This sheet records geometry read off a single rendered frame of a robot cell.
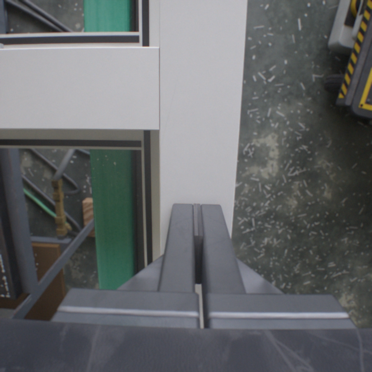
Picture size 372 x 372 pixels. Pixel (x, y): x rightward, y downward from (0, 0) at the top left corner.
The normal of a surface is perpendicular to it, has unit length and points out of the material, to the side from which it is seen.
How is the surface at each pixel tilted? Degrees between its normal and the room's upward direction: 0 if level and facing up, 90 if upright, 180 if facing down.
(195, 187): 0
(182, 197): 0
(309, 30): 0
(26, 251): 90
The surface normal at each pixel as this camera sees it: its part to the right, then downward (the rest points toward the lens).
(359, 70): -0.02, 0.29
